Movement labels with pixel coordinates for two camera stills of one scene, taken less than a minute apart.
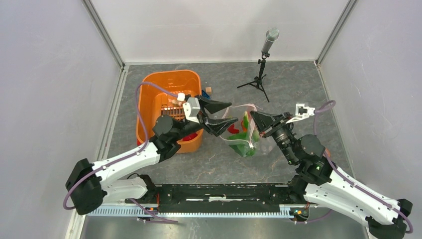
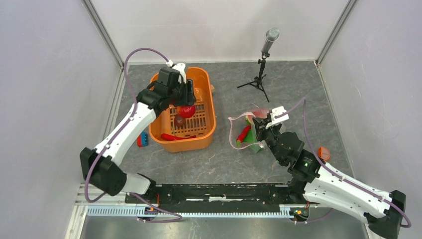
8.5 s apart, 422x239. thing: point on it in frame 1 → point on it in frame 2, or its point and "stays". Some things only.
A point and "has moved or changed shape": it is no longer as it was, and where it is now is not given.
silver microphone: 271,36 stays
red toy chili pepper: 232,130 → 241,137
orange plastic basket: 162,92 has moved or changed shape
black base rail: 223,197 stays
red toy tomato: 189,137 has moved or changed shape
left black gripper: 215,126 → 189,98
